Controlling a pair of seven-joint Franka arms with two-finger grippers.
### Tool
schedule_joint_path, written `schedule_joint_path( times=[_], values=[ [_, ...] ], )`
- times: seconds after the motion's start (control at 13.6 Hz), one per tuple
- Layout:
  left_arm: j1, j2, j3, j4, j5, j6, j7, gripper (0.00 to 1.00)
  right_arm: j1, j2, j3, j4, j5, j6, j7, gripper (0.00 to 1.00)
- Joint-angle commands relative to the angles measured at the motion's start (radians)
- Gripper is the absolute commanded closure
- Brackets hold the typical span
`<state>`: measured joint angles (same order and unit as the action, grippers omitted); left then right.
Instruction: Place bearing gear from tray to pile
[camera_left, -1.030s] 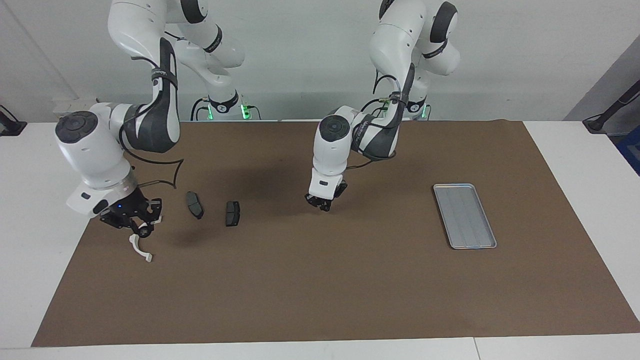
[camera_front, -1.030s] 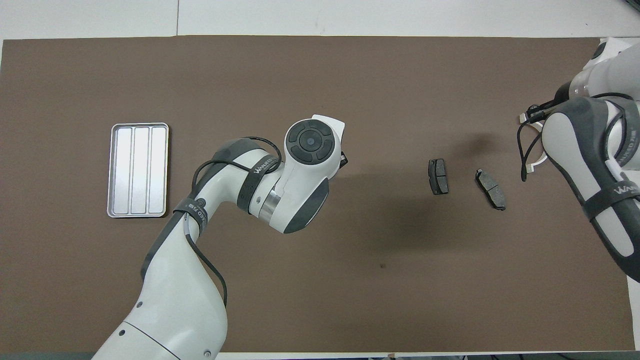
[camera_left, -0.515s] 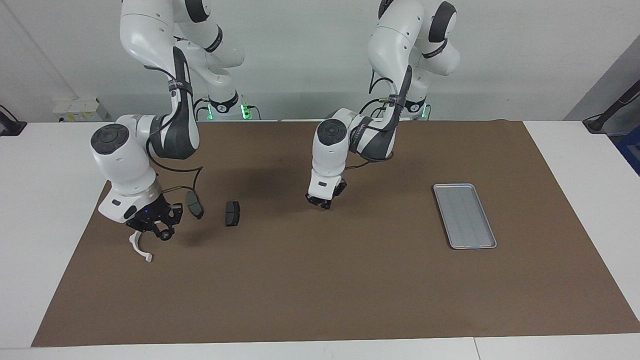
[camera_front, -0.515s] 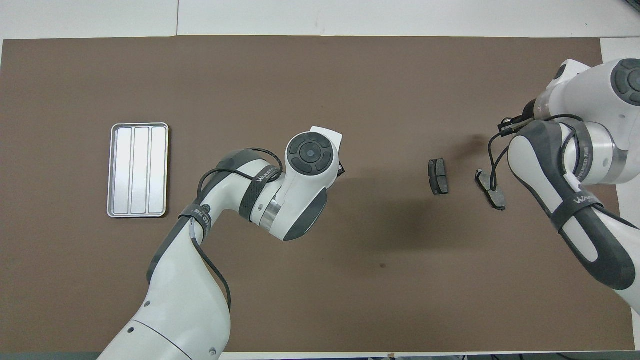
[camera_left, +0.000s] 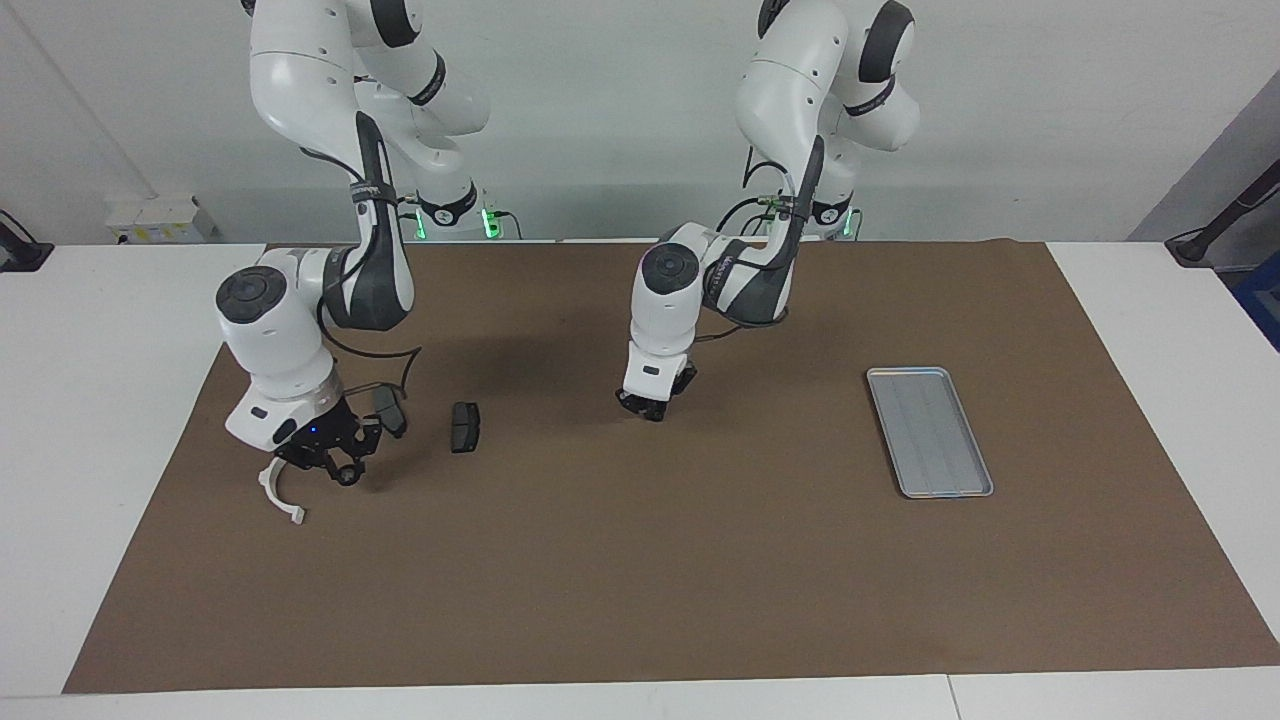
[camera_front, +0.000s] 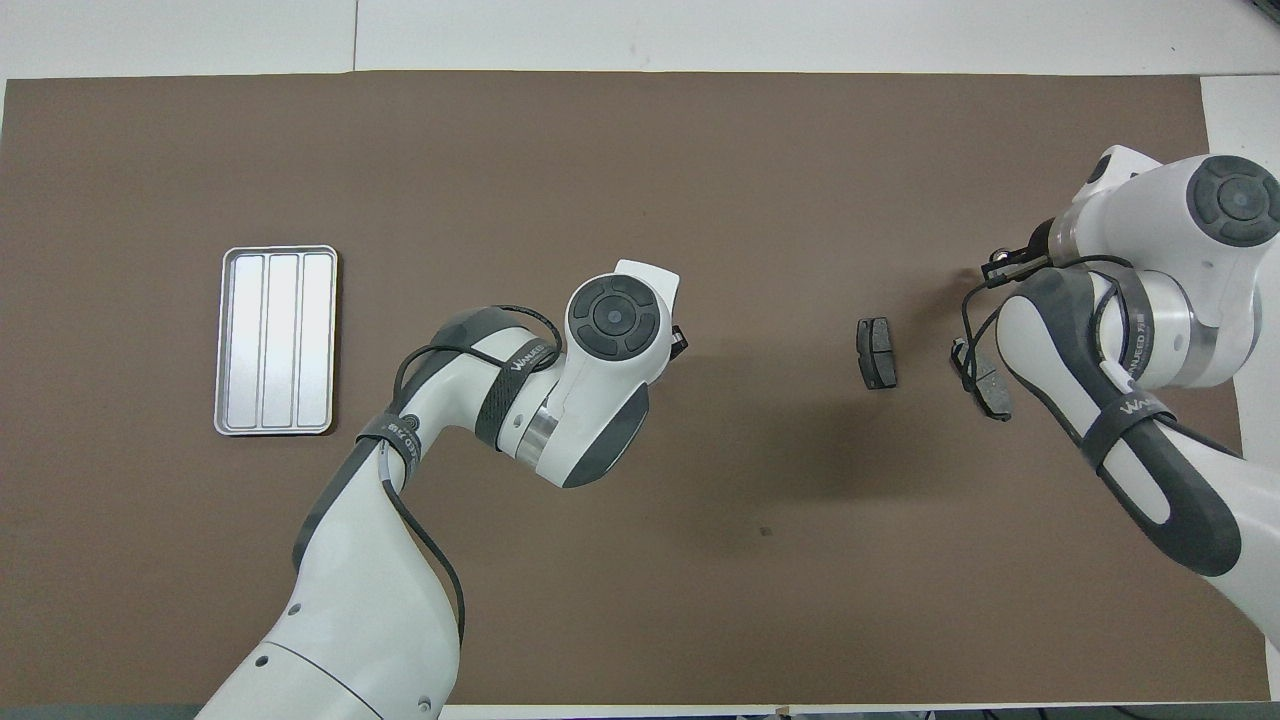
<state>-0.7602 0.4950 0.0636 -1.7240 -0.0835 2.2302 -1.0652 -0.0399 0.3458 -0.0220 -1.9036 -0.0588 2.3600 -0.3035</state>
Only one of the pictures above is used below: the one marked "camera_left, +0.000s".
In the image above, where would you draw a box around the silver metal tray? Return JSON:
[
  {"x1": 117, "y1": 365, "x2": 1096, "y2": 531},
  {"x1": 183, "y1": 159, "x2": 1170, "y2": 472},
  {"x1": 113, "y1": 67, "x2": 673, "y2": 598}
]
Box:
[{"x1": 866, "y1": 366, "x2": 995, "y2": 500}]

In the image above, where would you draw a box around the curved dark brake pad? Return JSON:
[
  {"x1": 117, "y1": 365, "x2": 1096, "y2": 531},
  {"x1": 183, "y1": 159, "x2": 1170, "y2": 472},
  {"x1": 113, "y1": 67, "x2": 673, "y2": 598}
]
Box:
[{"x1": 372, "y1": 385, "x2": 409, "y2": 440}]

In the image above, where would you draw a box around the brown table mat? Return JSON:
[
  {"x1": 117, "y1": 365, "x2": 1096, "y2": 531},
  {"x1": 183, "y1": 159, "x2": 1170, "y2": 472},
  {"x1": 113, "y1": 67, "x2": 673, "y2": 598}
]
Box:
[{"x1": 62, "y1": 240, "x2": 1280, "y2": 694}]

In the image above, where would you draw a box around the blue crate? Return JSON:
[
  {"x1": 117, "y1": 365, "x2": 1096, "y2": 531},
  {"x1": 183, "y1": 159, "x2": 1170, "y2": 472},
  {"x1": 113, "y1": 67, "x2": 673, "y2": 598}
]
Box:
[{"x1": 1232, "y1": 250, "x2": 1280, "y2": 351}]

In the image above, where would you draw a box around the white half-ring bracket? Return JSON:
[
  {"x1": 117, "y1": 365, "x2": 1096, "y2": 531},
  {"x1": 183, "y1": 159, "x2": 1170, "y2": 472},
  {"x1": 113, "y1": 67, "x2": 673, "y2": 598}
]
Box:
[{"x1": 257, "y1": 455, "x2": 306, "y2": 527}]

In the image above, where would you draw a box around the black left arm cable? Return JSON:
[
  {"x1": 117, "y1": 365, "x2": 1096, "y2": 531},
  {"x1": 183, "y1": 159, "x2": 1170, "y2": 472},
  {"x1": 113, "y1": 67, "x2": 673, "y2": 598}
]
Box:
[{"x1": 690, "y1": 150, "x2": 801, "y2": 343}]

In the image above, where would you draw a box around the black left base cable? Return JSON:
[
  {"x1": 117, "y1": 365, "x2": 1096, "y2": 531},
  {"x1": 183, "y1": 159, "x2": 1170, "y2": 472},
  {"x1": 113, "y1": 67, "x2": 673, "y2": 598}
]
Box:
[{"x1": 713, "y1": 195, "x2": 793, "y2": 238}]

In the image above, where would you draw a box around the white wall box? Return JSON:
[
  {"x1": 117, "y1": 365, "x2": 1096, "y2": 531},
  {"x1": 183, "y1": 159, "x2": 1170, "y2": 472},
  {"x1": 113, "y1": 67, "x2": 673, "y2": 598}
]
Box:
[{"x1": 105, "y1": 195, "x2": 219, "y2": 246}]

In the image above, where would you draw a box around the black clamp mount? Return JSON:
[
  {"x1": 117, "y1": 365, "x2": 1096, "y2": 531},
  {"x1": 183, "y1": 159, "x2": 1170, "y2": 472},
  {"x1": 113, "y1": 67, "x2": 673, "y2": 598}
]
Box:
[{"x1": 0, "y1": 210, "x2": 53, "y2": 273}]

